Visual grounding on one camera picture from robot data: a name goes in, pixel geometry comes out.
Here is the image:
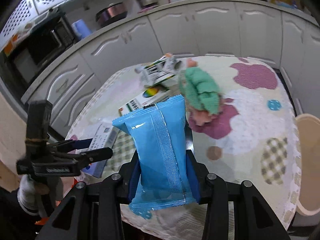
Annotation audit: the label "white blue paper box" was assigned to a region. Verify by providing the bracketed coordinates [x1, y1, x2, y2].
[81, 122, 121, 179]

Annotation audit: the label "white gloved left hand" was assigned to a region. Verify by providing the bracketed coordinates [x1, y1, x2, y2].
[17, 174, 39, 216]

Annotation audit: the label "beige trash bin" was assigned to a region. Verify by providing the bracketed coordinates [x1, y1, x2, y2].
[296, 114, 319, 216]

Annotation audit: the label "rainbow medicine box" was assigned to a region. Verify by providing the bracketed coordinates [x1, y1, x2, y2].
[118, 85, 171, 116]

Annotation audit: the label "white kitchen base cabinets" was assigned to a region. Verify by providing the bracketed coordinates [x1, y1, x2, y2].
[21, 0, 319, 136]

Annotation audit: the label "green pink cloth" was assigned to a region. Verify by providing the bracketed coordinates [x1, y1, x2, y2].
[178, 58, 224, 126]

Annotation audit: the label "pastel quilted table cover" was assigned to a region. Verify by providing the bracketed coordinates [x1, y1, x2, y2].
[66, 56, 302, 239]

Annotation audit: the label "white green milk carton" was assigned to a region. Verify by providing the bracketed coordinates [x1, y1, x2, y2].
[135, 53, 182, 88]

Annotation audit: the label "purple rice cooker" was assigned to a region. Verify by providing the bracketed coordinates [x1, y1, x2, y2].
[95, 2, 127, 28]

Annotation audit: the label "blue plastic cup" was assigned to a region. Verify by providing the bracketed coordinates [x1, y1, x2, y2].
[71, 19, 92, 41]

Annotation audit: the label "blue snack wrapper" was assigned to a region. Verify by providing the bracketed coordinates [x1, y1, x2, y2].
[112, 95, 195, 214]

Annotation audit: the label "black microwave oven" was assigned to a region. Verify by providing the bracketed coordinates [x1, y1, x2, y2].
[1, 10, 79, 91]

